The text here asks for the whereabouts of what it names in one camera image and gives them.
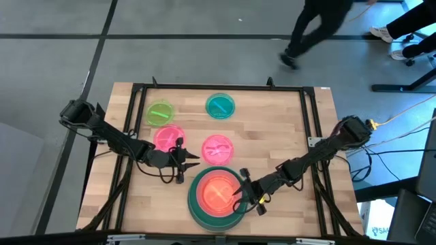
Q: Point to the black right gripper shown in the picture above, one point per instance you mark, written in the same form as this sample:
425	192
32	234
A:
256	192

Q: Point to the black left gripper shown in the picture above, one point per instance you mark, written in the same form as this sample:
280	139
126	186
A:
178	160

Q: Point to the matte pink medium plate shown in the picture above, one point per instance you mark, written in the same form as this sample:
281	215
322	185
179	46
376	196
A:
198	190

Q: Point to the matte dark green large plate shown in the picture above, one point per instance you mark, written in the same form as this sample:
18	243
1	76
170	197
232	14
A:
192	204

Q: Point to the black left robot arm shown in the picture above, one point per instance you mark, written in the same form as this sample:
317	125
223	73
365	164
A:
112	137

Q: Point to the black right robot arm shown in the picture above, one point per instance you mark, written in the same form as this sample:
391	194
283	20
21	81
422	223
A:
323	153

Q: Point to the translucent neon pink small plate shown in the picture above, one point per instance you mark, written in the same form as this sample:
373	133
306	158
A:
165	136
217	150

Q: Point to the translucent lime green small plate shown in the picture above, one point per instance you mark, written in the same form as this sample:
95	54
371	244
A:
160	113

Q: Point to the translucent teal small plate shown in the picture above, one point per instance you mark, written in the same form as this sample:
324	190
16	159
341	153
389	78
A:
220	106

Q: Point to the silver mounting plate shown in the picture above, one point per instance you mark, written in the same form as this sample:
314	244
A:
314	141

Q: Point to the white printed cardboard box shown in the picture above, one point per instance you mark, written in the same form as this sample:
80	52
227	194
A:
374	221

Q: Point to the black bar with silver brackets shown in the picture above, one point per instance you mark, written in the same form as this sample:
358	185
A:
51	238

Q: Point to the dark grey desk equipment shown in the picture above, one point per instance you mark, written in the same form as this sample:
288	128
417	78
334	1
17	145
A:
419	211

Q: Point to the person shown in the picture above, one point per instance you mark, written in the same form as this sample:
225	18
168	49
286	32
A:
316	27
412	18

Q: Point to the black desk leg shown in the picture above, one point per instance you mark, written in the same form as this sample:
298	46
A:
405	86

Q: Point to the black aluminium table frame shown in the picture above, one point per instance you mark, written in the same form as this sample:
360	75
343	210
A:
221	87

